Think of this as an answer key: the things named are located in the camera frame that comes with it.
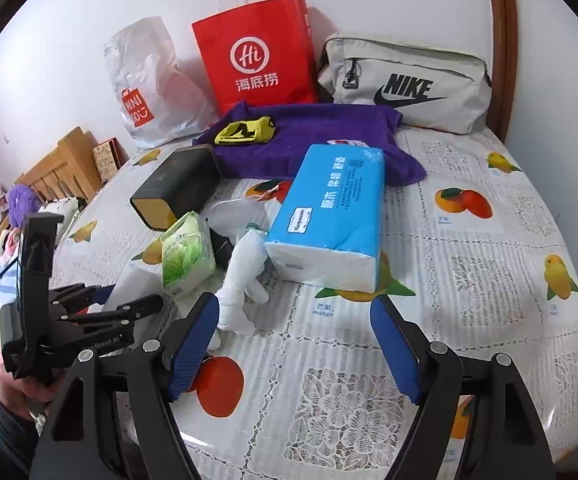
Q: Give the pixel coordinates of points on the white plastic shopping bag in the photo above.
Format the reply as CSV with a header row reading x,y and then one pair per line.
x,y
154,75

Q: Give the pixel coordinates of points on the white plastic object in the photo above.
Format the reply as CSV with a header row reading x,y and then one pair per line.
x,y
66,215

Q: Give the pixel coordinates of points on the small black object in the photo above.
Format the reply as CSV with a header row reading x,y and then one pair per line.
x,y
221,250

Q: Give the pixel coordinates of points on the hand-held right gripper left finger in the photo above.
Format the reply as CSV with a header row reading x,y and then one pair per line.
x,y
194,347

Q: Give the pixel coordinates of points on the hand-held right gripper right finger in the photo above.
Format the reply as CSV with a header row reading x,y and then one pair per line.
x,y
394,352

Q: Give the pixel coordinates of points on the grey waist bag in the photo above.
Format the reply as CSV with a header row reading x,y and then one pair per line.
x,y
444,70

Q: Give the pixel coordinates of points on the person's left forearm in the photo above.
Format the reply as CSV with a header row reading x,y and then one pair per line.
x,y
11,435

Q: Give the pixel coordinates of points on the white glove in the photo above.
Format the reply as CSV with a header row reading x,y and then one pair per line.
x,y
241,280

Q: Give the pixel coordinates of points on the yellow black sock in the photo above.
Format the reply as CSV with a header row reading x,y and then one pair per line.
x,y
256,130

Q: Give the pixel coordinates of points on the green tissue pack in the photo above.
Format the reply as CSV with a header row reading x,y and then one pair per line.
x,y
186,255

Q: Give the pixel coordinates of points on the purple towel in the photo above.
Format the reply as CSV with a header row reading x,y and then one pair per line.
x,y
319,125

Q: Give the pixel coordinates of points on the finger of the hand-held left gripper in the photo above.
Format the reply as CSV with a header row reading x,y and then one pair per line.
x,y
101,291
139,306

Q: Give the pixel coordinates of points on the red paper bag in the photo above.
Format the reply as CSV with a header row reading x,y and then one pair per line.
x,y
254,35

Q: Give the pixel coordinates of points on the purple fluffy object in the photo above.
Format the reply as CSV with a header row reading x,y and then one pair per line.
x,y
21,202

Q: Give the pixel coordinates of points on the black box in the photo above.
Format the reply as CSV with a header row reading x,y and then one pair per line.
x,y
179,180

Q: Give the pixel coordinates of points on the person's left hand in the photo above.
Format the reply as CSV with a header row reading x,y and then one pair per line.
x,y
21,394

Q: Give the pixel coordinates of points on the wooden chair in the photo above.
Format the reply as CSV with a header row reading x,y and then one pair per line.
x,y
64,165

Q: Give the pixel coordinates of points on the brown patterned box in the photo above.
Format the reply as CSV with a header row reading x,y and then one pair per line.
x,y
106,160

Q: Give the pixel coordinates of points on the blue tissue pack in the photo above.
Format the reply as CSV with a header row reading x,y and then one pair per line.
x,y
329,210

